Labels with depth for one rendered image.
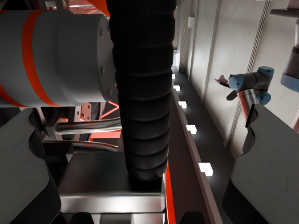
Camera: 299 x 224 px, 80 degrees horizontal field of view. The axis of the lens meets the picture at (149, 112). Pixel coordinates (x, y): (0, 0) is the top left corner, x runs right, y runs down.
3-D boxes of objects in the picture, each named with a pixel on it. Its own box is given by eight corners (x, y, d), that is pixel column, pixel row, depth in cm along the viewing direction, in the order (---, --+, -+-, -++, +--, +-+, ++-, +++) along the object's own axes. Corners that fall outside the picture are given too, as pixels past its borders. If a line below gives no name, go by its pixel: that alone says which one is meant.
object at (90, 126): (43, 125, 36) (58, 162, 41) (140, 123, 35) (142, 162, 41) (74, 88, 51) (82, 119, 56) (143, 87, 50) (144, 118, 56)
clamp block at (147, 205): (48, 196, 14) (66, 231, 17) (166, 194, 14) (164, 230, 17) (72, 150, 18) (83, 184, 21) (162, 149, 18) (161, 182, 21)
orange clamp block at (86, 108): (55, 118, 53) (68, 124, 62) (81, 118, 53) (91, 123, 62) (57, 96, 55) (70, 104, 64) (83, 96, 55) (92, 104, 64)
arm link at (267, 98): (275, 91, 91) (269, 106, 96) (258, 83, 100) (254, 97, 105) (262, 93, 89) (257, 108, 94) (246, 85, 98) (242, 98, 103)
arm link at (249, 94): (250, 175, 86) (223, 79, 94) (268, 170, 88) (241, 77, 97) (270, 178, 75) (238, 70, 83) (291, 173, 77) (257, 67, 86)
